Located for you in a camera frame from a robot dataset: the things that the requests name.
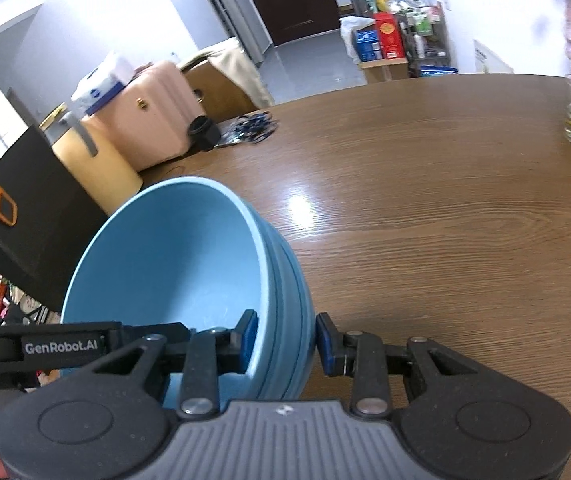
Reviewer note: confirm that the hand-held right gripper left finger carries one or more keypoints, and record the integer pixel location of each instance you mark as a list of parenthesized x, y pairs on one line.
[(249, 342)]

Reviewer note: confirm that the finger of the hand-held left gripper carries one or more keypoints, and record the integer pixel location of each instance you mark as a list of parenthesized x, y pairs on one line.
[(140, 330)]

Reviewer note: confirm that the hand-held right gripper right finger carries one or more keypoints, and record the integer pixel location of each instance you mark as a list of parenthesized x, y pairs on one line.
[(324, 345)]

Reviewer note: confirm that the black paper bag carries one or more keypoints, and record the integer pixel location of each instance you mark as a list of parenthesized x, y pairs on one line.
[(30, 220)]

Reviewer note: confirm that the yellow lidded bucket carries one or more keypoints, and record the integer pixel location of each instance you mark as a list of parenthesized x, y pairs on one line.
[(100, 170)]

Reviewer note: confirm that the black cup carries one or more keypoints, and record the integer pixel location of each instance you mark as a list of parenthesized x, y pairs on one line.
[(204, 134)]

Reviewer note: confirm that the pink suitcase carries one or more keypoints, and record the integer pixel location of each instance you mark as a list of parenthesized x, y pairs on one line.
[(155, 110)]

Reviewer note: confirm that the brown chair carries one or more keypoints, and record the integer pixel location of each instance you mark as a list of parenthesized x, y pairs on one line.
[(215, 92)]

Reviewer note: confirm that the white blue tissue pack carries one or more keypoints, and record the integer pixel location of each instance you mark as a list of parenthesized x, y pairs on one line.
[(102, 82)]

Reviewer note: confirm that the cardboard box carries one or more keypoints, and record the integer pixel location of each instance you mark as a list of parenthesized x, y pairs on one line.
[(385, 70)]

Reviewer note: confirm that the blue printed packet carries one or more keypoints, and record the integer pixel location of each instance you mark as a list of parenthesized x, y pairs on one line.
[(438, 71)]

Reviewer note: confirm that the blue box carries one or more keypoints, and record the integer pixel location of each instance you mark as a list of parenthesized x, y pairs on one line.
[(368, 44)]

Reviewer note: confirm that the red box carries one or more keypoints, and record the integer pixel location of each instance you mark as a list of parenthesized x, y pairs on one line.
[(390, 35)]

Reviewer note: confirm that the white plastic bag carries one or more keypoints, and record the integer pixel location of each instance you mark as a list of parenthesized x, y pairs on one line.
[(349, 27)]

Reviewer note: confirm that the metal storage rack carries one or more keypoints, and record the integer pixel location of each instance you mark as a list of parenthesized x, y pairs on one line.
[(425, 35)]

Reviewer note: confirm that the white printed board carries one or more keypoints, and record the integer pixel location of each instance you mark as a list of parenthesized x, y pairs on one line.
[(493, 57)]

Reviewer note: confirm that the grey interior door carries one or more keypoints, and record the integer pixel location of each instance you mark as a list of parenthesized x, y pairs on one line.
[(230, 5)]

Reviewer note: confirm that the dark brown door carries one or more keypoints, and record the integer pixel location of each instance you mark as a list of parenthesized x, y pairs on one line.
[(290, 5)]

